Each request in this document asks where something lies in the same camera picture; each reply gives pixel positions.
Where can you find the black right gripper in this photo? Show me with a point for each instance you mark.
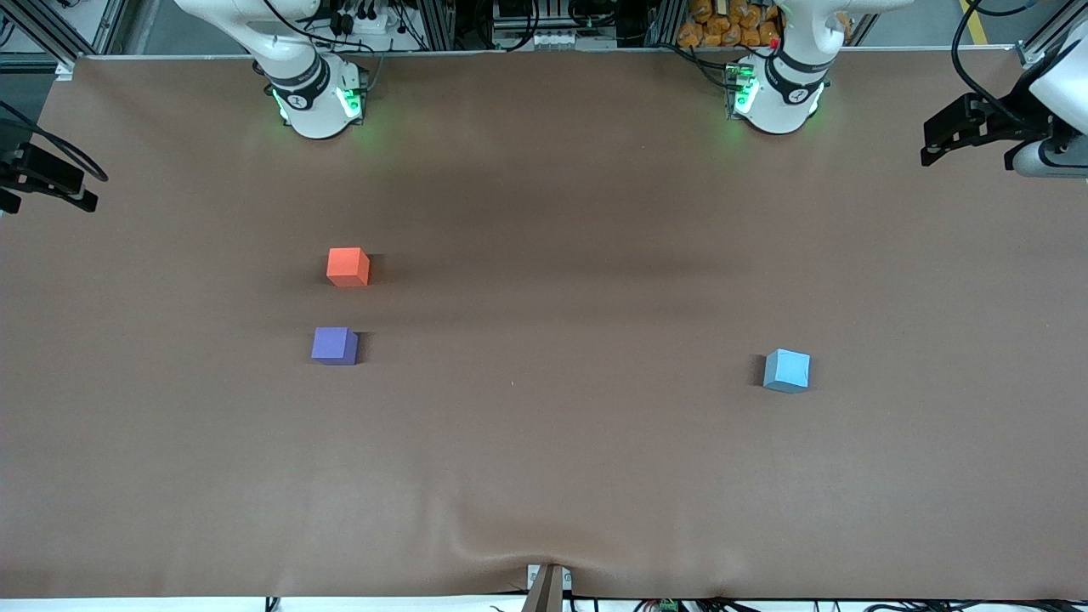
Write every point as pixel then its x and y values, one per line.
pixel 19 161

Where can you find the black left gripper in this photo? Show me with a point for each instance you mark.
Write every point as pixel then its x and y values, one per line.
pixel 1013 122

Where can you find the light blue foam block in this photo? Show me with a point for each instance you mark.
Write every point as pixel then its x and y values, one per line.
pixel 786 371

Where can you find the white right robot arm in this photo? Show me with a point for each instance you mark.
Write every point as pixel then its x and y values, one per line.
pixel 310 93

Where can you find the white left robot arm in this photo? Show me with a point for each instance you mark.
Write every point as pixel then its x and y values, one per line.
pixel 778 93

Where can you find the orange foam block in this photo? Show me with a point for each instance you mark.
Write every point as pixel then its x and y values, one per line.
pixel 348 267

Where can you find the purple foam block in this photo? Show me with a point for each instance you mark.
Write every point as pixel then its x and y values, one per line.
pixel 334 346

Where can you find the orange mesh bag pile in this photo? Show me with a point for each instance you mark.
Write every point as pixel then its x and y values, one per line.
pixel 722 25

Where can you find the white power strip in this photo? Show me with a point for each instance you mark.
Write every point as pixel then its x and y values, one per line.
pixel 365 21

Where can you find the white socket row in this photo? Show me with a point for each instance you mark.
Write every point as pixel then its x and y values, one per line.
pixel 548 39

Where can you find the brown table mat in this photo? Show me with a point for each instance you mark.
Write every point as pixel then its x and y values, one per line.
pixel 544 442

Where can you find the green terminal connector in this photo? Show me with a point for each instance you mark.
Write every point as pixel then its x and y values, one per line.
pixel 667 606

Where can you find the metal table clamp bracket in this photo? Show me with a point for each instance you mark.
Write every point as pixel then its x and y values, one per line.
pixel 546 591

